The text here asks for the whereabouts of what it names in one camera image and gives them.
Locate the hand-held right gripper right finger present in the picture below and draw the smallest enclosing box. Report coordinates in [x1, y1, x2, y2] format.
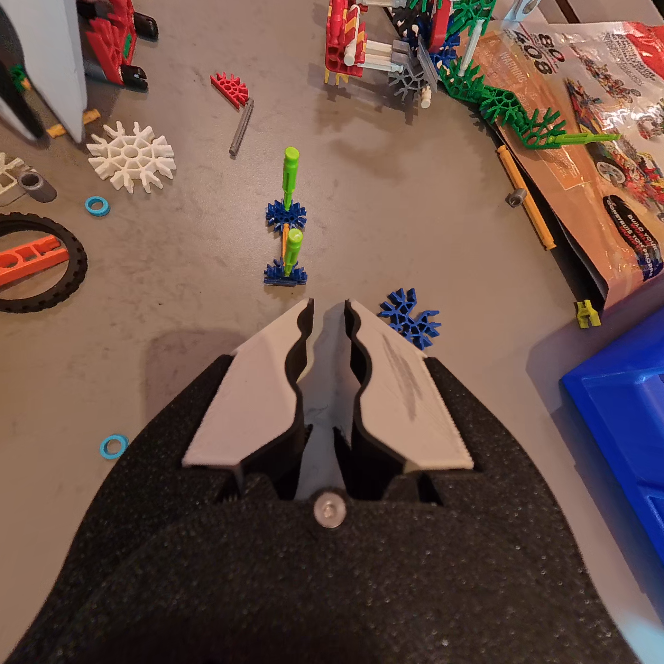
[345, 298, 474, 474]

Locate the white snowflake toy connector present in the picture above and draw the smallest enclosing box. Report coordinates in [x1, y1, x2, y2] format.
[87, 122, 176, 194]

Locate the colourful toy construction model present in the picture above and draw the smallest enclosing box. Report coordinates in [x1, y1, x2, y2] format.
[324, 0, 499, 110]

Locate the beige toy connector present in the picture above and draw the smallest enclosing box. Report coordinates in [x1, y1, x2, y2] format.
[0, 153, 32, 200]

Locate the blue plastic bin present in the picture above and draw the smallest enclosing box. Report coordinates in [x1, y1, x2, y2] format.
[560, 311, 664, 566]

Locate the red half-round toy connector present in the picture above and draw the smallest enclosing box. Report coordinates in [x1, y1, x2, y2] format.
[210, 73, 249, 110]

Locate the black toy tyre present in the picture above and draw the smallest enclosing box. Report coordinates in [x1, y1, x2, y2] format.
[0, 213, 88, 313]

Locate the red and black axle piece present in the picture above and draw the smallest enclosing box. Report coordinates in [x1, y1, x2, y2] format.
[78, 0, 159, 91]

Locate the blue round toy connector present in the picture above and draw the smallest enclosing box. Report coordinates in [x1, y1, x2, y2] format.
[266, 200, 307, 231]
[264, 259, 308, 287]

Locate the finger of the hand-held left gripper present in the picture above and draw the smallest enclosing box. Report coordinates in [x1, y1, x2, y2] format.
[0, 0, 88, 143]

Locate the blue double toy connector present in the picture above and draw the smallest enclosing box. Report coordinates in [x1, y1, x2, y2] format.
[378, 288, 442, 350]

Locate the thin light green rod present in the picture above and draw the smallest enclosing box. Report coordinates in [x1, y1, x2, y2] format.
[550, 132, 620, 147]

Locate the long yellow toy rod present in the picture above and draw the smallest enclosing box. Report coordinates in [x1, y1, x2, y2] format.
[497, 145, 557, 251]

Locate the grey toy rod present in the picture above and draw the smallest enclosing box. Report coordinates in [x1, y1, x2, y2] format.
[229, 99, 255, 156]

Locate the light green toy rod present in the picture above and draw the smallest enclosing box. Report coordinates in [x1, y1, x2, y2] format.
[284, 229, 304, 277]
[283, 147, 300, 211]

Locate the green toy connector chain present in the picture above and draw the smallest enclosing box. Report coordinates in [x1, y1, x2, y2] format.
[438, 57, 569, 151]

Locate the orange ladder toy piece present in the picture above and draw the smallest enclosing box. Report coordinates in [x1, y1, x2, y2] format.
[0, 234, 70, 287]

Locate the printed plastic bag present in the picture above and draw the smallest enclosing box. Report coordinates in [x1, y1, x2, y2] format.
[467, 21, 664, 312]

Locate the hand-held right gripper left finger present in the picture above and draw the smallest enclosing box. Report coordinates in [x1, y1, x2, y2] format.
[183, 298, 314, 478]

